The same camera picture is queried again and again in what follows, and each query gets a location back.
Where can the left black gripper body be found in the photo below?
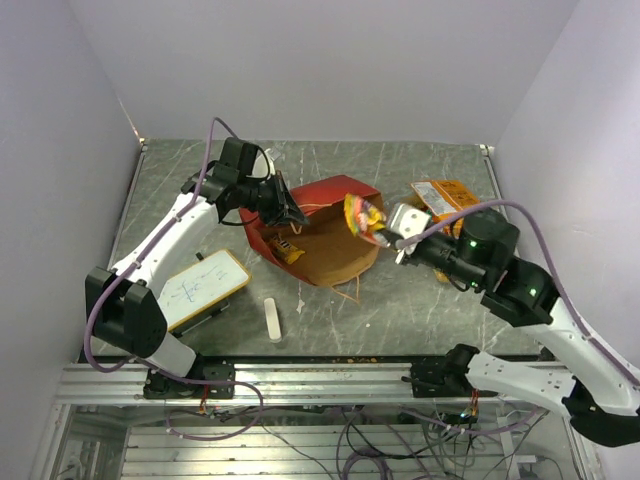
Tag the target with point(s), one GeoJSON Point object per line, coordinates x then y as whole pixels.
{"type": "Point", "coordinates": [267, 199]}

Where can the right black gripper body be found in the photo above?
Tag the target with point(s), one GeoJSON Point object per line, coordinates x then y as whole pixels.
{"type": "Point", "coordinates": [438, 252]}

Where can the gold teal chips bag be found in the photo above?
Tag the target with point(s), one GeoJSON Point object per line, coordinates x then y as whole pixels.
{"type": "Point", "coordinates": [414, 201]}

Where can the colourful fruit candy packet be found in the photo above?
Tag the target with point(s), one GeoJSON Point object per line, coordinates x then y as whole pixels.
{"type": "Point", "coordinates": [365, 220]}

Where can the red paper bag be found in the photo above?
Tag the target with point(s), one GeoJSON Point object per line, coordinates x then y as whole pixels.
{"type": "Point", "coordinates": [333, 255]}

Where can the yellow orange snack box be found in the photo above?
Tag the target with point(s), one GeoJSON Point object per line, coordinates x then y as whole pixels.
{"type": "Point", "coordinates": [443, 198]}

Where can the yellow M&M candy packet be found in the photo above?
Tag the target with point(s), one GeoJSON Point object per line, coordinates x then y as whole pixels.
{"type": "Point", "coordinates": [284, 250]}

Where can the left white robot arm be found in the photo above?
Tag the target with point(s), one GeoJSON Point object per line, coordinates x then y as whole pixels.
{"type": "Point", "coordinates": [122, 301]}

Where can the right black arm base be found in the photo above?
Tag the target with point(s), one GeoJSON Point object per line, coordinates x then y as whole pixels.
{"type": "Point", "coordinates": [442, 376]}

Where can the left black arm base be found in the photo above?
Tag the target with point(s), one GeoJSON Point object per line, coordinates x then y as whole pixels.
{"type": "Point", "coordinates": [213, 380]}

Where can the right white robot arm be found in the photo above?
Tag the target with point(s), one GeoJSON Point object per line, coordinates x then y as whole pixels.
{"type": "Point", "coordinates": [598, 391]}

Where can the white marker eraser stick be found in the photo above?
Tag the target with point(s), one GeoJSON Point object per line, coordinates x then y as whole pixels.
{"type": "Point", "coordinates": [272, 321]}

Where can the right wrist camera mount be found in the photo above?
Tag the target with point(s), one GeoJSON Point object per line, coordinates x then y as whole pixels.
{"type": "Point", "coordinates": [407, 221]}

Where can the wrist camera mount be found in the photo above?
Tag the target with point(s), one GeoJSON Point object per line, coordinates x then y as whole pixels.
{"type": "Point", "coordinates": [407, 221]}
{"type": "Point", "coordinates": [274, 154]}

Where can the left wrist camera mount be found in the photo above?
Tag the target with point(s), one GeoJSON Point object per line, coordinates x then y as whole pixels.
{"type": "Point", "coordinates": [274, 154]}

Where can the small whiteboard orange frame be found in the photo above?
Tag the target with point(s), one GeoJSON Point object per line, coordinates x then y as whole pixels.
{"type": "Point", "coordinates": [205, 287]}

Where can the aluminium extrusion frame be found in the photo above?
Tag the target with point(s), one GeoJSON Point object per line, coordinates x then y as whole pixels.
{"type": "Point", "coordinates": [327, 419]}

